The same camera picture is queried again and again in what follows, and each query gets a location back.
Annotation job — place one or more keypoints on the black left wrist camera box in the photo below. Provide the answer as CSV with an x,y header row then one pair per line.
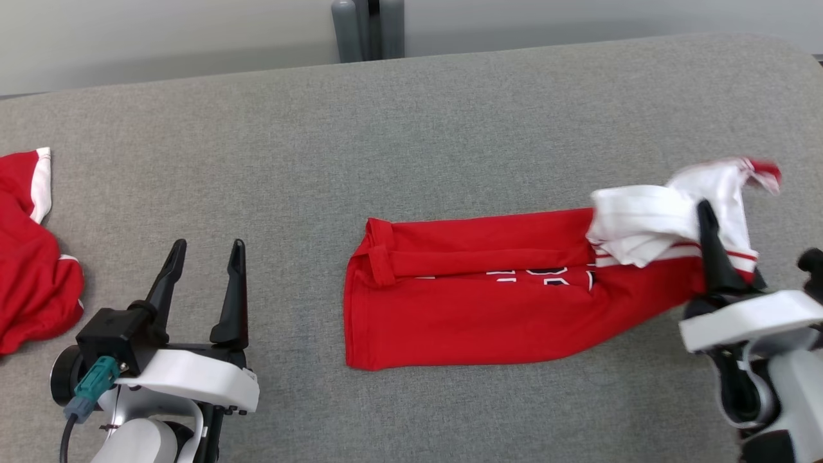
x,y
116,334

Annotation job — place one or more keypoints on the red shorts with white stripe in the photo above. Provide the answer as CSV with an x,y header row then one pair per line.
x,y
32,276

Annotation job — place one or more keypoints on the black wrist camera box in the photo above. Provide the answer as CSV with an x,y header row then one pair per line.
x,y
116,334
813,263

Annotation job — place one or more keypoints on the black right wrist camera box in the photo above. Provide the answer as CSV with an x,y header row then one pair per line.
x,y
813,263

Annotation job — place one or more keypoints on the grey cylindrical post foot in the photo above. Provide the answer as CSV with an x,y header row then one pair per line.
x,y
393,29

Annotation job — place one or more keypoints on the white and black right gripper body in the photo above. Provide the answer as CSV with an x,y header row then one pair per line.
x,y
752,318

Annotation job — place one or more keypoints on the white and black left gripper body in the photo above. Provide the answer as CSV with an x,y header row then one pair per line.
x,y
199,379

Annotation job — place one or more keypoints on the grey metal post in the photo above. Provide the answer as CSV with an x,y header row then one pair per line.
x,y
344,32

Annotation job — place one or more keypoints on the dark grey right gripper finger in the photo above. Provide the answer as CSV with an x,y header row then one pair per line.
x,y
715,263
757,281

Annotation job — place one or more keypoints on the red jersey with number print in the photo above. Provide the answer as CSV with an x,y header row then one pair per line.
x,y
482,321

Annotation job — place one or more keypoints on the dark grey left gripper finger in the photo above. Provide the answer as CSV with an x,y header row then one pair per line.
x,y
168,283
235,315

